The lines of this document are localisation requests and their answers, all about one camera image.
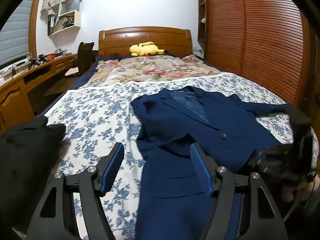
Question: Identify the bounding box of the navy blue suit jacket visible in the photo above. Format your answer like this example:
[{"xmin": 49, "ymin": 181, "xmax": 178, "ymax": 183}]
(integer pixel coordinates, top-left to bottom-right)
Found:
[{"xmin": 131, "ymin": 86, "xmax": 290, "ymax": 239}]

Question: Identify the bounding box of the bare right hand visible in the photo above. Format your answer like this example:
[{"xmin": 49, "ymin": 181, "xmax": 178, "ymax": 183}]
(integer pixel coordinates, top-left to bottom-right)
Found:
[{"xmin": 282, "ymin": 174, "xmax": 319, "ymax": 202}]

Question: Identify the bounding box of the black gloved left hand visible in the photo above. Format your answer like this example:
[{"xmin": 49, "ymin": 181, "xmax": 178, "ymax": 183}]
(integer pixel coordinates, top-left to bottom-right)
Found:
[{"xmin": 1, "ymin": 115, "xmax": 66, "ymax": 232}]

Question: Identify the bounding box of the blue floral white bedsheet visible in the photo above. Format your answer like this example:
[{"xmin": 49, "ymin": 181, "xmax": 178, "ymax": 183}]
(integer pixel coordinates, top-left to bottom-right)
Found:
[{"xmin": 46, "ymin": 73, "xmax": 282, "ymax": 239}]

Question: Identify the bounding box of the wooden desk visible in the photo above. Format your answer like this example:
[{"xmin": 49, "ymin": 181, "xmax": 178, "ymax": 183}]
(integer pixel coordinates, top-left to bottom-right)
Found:
[{"xmin": 1, "ymin": 54, "xmax": 76, "ymax": 133}]

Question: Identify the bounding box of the wooden louvered wardrobe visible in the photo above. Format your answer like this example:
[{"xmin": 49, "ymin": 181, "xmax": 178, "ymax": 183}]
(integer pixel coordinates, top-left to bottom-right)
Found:
[{"xmin": 198, "ymin": 0, "xmax": 315, "ymax": 110}]

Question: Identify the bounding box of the red basket on desk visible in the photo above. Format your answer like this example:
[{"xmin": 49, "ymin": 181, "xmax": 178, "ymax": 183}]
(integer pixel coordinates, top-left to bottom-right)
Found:
[{"xmin": 46, "ymin": 53, "xmax": 56, "ymax": 61}]

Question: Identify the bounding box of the dark wooden chair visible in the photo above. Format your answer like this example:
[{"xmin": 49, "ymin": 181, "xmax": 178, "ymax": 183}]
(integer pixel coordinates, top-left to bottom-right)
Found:
[{"xmin": 65, "ymin": 42, "xmax": 94, "ymax": 77}]

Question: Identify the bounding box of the pink floral beige blanket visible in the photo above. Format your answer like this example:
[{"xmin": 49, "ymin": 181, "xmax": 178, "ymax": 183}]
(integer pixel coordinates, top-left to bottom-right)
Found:
[{"xmin": 84, "ymin": 55, "xmax": 220, "ymax": 87}]

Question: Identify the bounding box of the yellow plush toy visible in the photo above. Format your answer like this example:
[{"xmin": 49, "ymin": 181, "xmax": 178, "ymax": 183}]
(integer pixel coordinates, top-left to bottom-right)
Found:
[{"xmin": 129, "ymin": 42, "xmax": 165, "ymax": 56}]

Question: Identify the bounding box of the wooden bed headboard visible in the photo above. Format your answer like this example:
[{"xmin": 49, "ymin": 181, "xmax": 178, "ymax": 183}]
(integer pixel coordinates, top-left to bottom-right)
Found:
[{"xmin": 98, "ymin": 27, "xmax": 193, "ymax": 57}]

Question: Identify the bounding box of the grey window blind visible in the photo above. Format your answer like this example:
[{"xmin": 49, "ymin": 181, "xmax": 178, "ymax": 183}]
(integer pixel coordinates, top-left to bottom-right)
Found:
[{"xmin": 0, "ymin": 0, "xmax": 33, "ymax": 68}]

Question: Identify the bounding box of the white wall shelf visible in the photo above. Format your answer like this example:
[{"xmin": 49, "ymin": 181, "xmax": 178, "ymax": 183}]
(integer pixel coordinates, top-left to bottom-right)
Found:
[{"xmin": 41, "ymin": 0, "xmax": 82, "ymax": 36}]

